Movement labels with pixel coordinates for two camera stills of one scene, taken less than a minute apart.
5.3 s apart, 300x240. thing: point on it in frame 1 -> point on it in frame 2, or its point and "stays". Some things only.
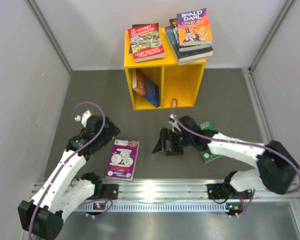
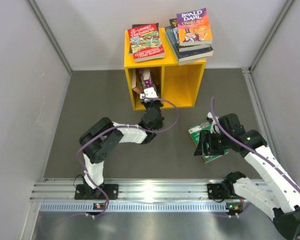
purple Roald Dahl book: [194, 28] stays
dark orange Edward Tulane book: [131, 50] stays
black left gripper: [111, 131] -> [145, 103]
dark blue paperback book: [188, 54] stays
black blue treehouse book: [174, 26] stays
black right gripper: [165, 135] -> [206, 136]
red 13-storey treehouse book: [146, 42] stays
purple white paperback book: [123, 158] -> [147, 78]
